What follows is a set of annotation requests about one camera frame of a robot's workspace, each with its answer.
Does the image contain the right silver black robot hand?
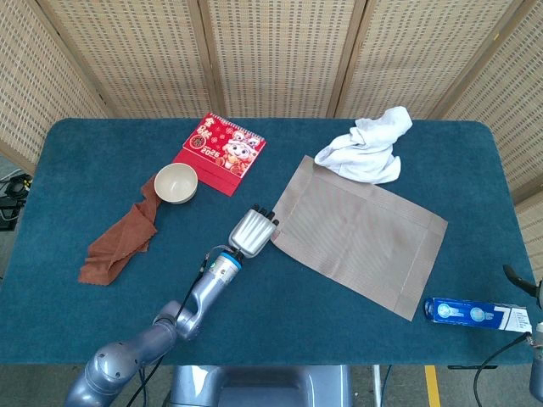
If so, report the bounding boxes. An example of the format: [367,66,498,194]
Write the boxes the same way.
[502,265,543,310]

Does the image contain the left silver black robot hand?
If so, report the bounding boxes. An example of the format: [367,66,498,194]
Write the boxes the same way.
[227,203,283,259]

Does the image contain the cream bowl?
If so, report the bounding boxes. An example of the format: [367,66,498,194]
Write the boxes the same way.
[154,163,199,205]

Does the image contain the silver woven placemat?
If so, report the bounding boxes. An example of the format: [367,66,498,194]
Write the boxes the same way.
[270,154,450,322]

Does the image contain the blue toothpaste box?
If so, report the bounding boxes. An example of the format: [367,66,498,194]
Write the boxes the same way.
[423,296,534,335]

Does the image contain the red desk calendar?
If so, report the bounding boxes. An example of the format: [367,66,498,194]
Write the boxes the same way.
[173,111,268,198]

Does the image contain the teal table cover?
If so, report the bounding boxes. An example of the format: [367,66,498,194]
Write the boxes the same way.
[0,117,540,366]

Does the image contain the brown cloth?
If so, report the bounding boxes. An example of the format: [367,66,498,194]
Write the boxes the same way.
[76,176,160,287]

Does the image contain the white crumpled cloth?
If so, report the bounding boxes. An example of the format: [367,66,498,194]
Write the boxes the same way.
[313,106,414,186]

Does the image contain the grey robot torso base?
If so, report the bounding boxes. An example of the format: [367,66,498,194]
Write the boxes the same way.
[167,364,354,407]

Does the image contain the woven bamboo folding screen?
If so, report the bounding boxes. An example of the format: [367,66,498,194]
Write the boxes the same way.
[0,0,543,255]

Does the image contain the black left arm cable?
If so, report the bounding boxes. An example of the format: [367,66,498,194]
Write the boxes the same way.
[126,253,213,407]

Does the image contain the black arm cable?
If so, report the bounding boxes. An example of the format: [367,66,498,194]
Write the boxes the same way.
[473,332,534,407]
[126,253,213,407]

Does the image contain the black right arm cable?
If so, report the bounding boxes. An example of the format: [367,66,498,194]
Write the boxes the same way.
[473,332,534,407]

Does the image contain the black floor cables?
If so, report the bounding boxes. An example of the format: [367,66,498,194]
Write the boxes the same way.
[0,169,34,232]

